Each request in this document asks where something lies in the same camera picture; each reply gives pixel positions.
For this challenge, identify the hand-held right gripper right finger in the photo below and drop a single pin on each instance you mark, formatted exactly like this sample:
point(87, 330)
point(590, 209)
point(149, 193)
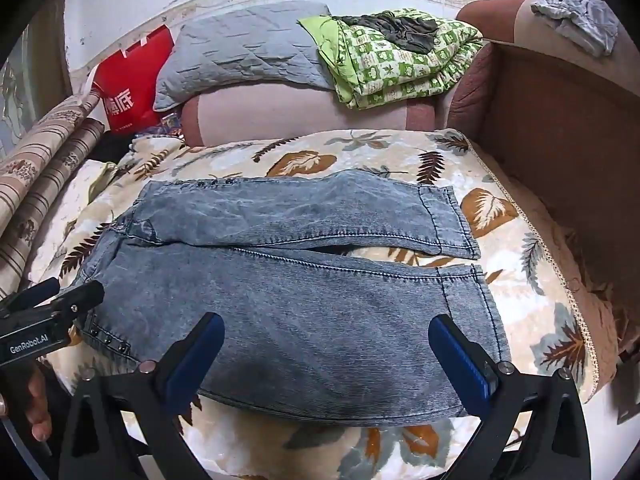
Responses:
point(460, 360)

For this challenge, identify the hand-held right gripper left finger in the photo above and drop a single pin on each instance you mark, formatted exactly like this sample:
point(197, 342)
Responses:
point(195, 355)

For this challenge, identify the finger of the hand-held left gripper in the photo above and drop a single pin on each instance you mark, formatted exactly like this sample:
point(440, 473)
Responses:
point(40, 290)
point(82, 297)

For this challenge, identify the blue denim pants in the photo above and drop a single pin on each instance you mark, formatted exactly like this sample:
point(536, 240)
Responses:
point(300, 300)

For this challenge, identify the person's left hand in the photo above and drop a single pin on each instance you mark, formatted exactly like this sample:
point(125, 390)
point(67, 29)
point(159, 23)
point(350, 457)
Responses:
point(37, 400)

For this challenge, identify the leaf print blanket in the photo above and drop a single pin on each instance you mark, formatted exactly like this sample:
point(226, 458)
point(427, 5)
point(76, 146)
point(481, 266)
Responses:
point(520, 280)

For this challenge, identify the striped rolled mat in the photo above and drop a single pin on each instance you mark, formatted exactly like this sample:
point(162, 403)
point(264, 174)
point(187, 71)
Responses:
point(45, 130)
point(45, 185)

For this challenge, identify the dark cloth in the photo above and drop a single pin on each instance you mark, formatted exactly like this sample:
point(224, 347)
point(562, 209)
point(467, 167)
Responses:
point(112, 150)

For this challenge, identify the colourful printed packet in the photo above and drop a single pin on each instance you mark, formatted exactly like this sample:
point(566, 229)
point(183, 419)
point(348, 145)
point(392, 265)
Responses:
point(171, 124)

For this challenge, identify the red paper bag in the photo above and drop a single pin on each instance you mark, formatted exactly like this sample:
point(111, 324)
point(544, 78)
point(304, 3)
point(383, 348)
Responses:
point(135, 80)

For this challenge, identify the brown and pink sofa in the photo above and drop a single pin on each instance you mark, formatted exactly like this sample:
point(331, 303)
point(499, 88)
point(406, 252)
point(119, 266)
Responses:
point(550, 125)

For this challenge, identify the green patterned quilt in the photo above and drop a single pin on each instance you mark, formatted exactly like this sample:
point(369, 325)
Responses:
point(400, 75)

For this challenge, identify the grey quilted pillow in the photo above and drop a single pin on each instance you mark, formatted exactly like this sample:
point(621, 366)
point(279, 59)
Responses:
point(240, 50)

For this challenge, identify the dark grey garment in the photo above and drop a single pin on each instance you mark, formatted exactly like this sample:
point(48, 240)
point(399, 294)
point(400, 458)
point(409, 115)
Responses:
point(395, 30)

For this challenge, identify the light grey crumpled garment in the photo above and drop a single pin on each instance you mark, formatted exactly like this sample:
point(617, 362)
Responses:
point(580, 20)

